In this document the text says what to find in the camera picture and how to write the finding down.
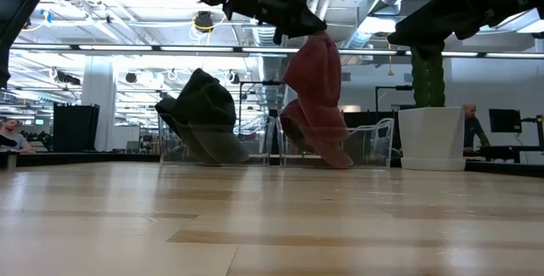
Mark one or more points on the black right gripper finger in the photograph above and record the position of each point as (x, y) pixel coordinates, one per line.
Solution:
(425, 34)

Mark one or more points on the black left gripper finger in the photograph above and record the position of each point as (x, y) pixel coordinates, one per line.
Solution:
(304, 23)

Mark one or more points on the red baseball cap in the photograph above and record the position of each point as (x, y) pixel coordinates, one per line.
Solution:
(316, 80)
(291, 127)

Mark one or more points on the dark grey baseball cap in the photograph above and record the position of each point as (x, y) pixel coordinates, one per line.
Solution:
(204, 106)

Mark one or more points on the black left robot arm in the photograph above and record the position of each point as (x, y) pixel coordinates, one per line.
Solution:
(21, 8)

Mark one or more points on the yellow hanging tag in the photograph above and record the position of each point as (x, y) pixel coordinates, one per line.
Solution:
(390, 71)

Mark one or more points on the green cactus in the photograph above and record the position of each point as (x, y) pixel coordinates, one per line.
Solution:
(427, 85)

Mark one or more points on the black ceiling spotlight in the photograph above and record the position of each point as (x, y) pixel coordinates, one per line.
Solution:
(131, 77)
(204, 21)

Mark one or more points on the long ceiling light strip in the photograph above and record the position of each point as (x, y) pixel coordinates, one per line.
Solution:
(195, 48)

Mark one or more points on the white faceted plant pot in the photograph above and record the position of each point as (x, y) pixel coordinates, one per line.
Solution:
(431, 140)

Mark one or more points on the person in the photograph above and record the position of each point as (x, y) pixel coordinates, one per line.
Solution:
(13, 138)
(472, 131)

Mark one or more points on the black computer monitor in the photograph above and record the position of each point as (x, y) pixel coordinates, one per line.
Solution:
(505, 121)

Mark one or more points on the clear plastic bin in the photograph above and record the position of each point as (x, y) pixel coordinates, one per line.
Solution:
(259, 148)
(370, 148)

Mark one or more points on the black desk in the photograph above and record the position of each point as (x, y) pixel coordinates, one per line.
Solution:
(501, 150)

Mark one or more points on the white round column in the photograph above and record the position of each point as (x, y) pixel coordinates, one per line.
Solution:
(104, 110)

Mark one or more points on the black cabinet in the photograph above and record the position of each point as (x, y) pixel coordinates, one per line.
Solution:
(76, 127)

